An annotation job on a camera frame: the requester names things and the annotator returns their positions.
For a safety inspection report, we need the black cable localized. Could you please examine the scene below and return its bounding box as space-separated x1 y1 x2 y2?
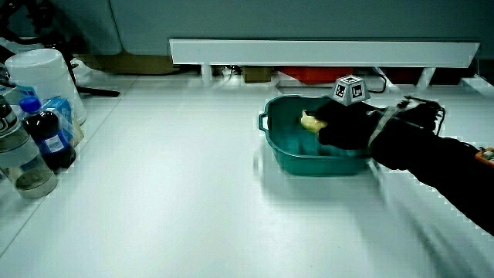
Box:
368 73 388 95

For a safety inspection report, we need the dark soda bottle blue cap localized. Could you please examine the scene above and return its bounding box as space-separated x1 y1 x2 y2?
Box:
19 97 77 172

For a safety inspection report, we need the blue and white carton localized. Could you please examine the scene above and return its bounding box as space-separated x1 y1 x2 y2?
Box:
41 97 85 147

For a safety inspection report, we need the person's right forearm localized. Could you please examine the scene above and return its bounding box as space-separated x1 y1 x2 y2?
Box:
368 96 494 237

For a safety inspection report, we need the clear glass jar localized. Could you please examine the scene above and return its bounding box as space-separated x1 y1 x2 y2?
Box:
0 95 59 200

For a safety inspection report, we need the white plastic bucket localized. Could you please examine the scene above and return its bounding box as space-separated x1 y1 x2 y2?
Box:
5 48 88 125

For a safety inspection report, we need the brown cardboard box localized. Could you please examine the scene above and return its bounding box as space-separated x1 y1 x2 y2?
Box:
242 66 274 84

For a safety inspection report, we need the yellow banana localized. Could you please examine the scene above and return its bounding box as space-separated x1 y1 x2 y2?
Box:
300 110 329 134

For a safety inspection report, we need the red plastic crate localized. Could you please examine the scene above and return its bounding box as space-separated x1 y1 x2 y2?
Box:
278 66 354 85

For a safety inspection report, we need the long white shelf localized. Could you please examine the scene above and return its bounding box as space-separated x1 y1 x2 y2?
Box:
168 38 481 88

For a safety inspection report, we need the teal plastic basin plate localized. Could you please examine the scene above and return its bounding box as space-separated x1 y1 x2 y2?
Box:
258 94 374 177

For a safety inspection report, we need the black camera stand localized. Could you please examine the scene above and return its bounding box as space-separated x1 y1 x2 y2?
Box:
0 0 121 98

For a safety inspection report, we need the flat cardboard sheet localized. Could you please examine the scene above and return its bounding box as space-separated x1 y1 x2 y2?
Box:
75 52 181 76

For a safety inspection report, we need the person's right hand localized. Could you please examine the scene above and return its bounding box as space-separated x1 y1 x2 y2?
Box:
314 75 383 151

